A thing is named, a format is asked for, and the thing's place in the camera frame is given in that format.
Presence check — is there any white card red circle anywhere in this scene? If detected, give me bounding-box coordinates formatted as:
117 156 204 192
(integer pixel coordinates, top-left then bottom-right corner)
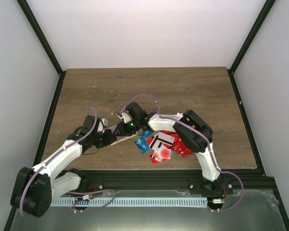
151 148 171 163

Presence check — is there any beige leather card holder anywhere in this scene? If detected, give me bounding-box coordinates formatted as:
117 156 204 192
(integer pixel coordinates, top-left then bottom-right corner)
108 126 136 146

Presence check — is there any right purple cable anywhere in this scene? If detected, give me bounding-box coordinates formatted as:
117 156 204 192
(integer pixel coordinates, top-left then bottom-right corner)
122 93 244 212

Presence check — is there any red gold card middle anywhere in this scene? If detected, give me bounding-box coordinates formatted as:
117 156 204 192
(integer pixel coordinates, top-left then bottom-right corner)
171 135 187 154

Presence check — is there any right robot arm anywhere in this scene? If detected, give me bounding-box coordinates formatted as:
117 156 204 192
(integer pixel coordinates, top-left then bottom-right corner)
113 102 223 194

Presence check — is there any blue card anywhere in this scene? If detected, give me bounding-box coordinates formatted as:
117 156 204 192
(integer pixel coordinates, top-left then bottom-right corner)
140 131 153 139
134 137 150 154

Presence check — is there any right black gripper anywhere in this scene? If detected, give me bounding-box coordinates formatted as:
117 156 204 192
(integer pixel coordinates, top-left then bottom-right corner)
115 118 141 137

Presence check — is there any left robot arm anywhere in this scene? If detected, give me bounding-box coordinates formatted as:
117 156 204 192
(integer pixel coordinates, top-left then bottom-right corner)
10 115 116 218

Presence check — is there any light blue slotted cable duct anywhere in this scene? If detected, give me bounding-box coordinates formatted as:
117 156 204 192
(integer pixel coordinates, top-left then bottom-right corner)
51 197 208 208

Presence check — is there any black aluminium frame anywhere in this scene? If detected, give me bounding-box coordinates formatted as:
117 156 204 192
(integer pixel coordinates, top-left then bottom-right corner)
18 0 289 231

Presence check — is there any blue card upper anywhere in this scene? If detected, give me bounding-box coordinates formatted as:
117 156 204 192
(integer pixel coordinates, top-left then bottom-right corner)
140 131 153 139

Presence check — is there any blue card lower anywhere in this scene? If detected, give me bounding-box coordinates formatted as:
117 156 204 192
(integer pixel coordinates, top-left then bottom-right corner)
134 137 150 154

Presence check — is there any red card gold vip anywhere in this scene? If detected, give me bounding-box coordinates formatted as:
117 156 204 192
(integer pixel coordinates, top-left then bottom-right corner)
180 148 193 157

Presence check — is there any white black red card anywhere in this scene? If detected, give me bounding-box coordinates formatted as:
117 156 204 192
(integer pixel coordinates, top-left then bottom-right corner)
147 132 175 149

